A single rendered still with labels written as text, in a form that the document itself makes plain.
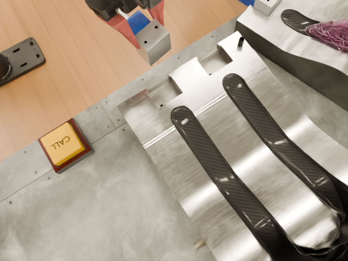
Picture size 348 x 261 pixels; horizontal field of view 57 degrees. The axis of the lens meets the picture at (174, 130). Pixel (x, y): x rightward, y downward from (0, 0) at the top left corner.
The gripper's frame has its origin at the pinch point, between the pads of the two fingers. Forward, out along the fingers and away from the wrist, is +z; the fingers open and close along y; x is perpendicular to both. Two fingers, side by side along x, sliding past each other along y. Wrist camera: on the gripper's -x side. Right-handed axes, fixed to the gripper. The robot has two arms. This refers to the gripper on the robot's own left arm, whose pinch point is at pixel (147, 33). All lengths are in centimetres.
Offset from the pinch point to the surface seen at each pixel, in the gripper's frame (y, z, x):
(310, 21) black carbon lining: 27.6, 16.0, -8.5
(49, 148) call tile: -25.9, 9.0, 5.9
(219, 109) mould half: 1.2, 13.2, -11.4
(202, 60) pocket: 6.0, 10.4, -2.5
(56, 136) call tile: -23.5, 8.6, 6.8
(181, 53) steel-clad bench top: 6.7, 13.5, 6.9
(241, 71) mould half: 8.7, 11.9, -9.4
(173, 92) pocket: -2.0, 11.3, -2.8
